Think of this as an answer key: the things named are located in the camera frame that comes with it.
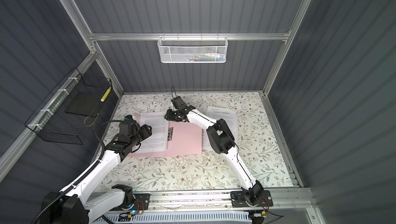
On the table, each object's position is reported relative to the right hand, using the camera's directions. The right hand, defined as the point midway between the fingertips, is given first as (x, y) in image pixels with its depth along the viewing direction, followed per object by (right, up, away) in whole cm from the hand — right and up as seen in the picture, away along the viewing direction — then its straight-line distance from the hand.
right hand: (167, 118), depth 99 cm
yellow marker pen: (-30, +12, -19) cm, 37 cm away
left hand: (-8, -5, -15) cm, 18 cm away
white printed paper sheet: (-5, -14, -5) cm, 16 cm away
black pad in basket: (-35, +9, -22) cm, 43 cm away
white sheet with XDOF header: (+35, +3, +9) cm, 37 cm away
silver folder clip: (+2, -9, -3) cm, 10 cm away
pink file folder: (+12, -11, -8) cm, 18 cm away
